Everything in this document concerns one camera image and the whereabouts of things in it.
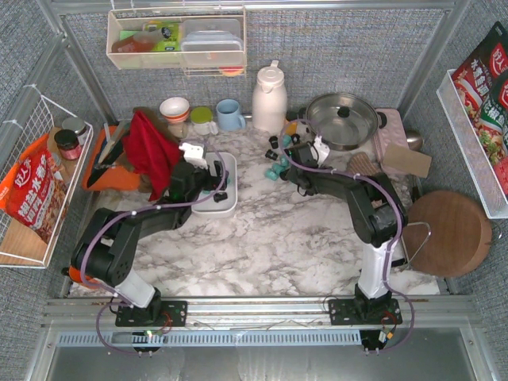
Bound white storage basket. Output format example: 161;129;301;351
191;152;238;219

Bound pink striped cloth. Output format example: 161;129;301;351
346;152;382;176

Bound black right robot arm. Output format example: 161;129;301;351
283;143;407;321

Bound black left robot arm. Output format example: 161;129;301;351
71;154;228;309

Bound red cloth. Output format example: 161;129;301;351
121;106;182;202

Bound green lid cup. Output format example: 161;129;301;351
190;106;218;136

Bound stainless steel pan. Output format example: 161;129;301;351
306;93;387;152

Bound orange tray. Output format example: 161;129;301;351
81;125;140;192

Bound white orange bowl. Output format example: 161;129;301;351
159;97;190;124

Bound blue mug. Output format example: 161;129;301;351
216;99;246;132

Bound white thermos jug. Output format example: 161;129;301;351
252;60;287;136

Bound brown sponge pad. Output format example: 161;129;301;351
382;143;432;178

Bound pink tray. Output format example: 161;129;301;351
372;109;409;175

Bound dark lid jar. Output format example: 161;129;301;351
54;129;82;161

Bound clear plastic container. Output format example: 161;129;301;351
179;18;244;68

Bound round wooden cutting board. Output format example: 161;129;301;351
402;190;492;277

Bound orange cup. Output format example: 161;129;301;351
68;266;99;289

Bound red snack bag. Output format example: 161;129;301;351
1;134;67;244

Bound red seasoning packets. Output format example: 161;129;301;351
452;21;507;194

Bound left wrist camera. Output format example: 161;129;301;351
179;142;208;169

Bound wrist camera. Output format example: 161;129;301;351
311;136;330;166
179;142;208;169

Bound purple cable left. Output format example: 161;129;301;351
77;138;229;354

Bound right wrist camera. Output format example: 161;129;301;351
311;136;330;166

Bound white wall shelf basket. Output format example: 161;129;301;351
106;7;247;75

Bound white wire basket left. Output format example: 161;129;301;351
1;94;94;268

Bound white wire basket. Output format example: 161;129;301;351
1;94;94;268
436;69;507;219

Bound white wire basket right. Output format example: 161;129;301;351
436;69;507;219

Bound metal rail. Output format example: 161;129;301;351
41;295;482;331

